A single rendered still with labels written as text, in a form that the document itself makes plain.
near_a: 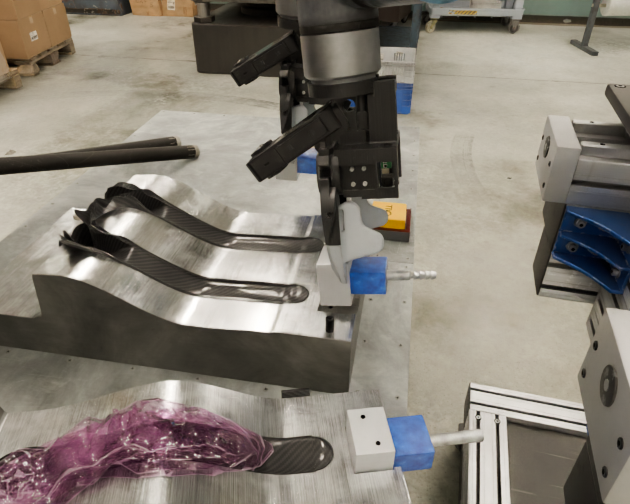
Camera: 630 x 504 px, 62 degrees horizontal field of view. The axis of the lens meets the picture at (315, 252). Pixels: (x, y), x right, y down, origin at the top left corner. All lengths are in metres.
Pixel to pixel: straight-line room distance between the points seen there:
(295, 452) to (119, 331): 0.27
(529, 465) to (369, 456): 0.91
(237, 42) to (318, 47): 4.16
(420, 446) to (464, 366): 1.32
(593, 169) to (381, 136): 0.41
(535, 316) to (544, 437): 0.75
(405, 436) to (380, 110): 0.31
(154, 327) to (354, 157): 0.31
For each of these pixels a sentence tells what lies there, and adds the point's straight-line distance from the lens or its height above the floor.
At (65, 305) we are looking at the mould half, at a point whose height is 0.89.
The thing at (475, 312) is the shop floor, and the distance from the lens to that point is 2.05.
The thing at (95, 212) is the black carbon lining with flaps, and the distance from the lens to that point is 0.75.
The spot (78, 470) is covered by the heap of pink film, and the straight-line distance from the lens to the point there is 0.51.
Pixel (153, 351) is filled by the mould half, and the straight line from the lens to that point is 0.68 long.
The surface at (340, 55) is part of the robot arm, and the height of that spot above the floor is 1.17.
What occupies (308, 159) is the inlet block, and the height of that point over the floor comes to 0.94.
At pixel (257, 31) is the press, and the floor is 0.36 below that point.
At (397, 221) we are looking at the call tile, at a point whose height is 0.83.
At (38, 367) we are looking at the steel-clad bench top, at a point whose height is 0.80.
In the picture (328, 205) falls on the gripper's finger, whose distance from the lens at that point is 0.52.
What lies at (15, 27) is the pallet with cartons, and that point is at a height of 0.39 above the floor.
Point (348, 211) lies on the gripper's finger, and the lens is 0.54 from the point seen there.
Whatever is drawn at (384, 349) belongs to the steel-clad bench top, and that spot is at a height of 0.80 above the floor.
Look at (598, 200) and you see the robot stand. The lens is 0.88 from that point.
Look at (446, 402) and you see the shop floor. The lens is 1.72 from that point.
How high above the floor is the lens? 1.29
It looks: 35 degrees down
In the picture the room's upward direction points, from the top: straight up
